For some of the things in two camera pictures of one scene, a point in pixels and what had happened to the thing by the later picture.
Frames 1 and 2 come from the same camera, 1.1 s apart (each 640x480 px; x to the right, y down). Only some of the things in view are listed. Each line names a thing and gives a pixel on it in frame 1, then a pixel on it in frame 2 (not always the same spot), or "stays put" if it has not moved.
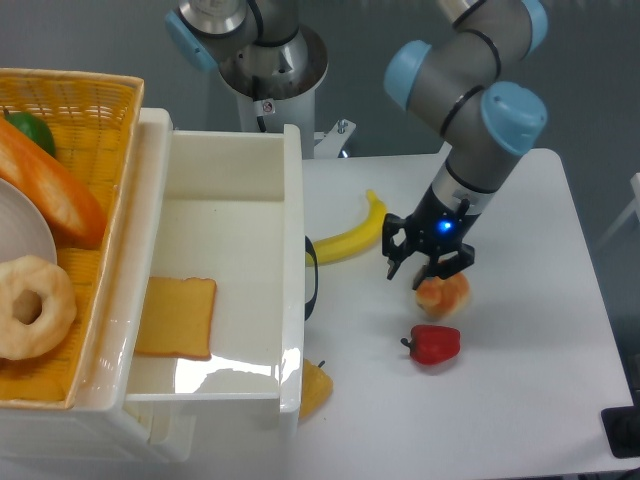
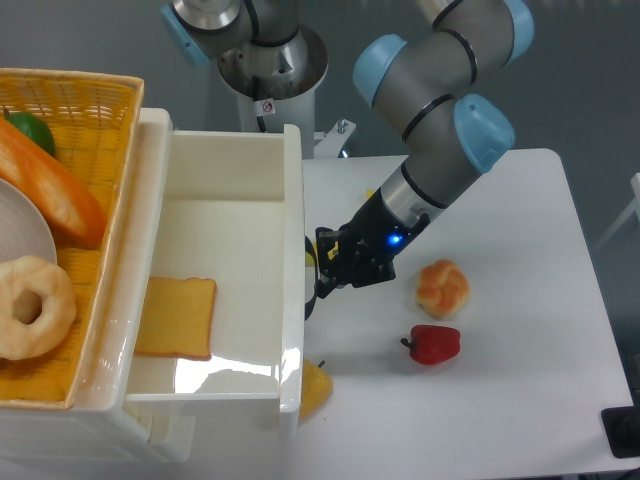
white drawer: x=225 y=206 stays put
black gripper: x=441 y=223 → x=362 y=252
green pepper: x=33 y=128 stays put
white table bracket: x=332 y=143 stays put
